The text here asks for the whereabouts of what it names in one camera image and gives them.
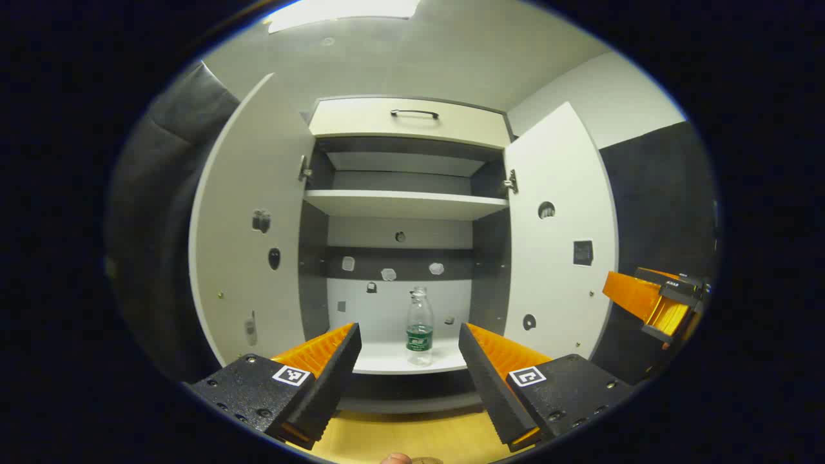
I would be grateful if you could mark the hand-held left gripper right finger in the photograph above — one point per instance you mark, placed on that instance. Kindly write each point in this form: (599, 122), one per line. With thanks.
(493, 386)

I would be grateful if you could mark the ceiling light panel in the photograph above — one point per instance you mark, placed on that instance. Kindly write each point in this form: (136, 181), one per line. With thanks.
(341, 11)

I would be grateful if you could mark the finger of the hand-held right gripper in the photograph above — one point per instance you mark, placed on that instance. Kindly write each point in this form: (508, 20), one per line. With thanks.
(635, 296)

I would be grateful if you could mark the grey and white cabinet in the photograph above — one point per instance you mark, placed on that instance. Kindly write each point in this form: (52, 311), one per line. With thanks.
(490, 270)

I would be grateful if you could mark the white cabinet shelf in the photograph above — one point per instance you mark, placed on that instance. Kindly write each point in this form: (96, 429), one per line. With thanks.
(406, 204)
(387, 361)

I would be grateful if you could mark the clear plastic bottle green label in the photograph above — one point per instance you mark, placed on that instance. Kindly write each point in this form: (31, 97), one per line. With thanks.
(419, 325)

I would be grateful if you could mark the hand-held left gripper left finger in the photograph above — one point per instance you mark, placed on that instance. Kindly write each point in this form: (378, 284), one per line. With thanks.
(332, 380)

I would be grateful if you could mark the metal door hinge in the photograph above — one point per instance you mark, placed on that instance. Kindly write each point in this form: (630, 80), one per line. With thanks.
(512, 182)
(304, 169)

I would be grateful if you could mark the white cabinet drawer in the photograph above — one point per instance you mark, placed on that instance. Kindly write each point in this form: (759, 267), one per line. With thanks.
(361, 119)

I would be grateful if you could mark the round brown coaster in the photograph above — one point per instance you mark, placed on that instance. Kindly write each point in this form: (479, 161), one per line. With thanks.
(425, 461)

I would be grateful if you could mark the white cabinet door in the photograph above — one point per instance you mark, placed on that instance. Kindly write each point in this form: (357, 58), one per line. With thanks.
(245, 161)
(554, 290)

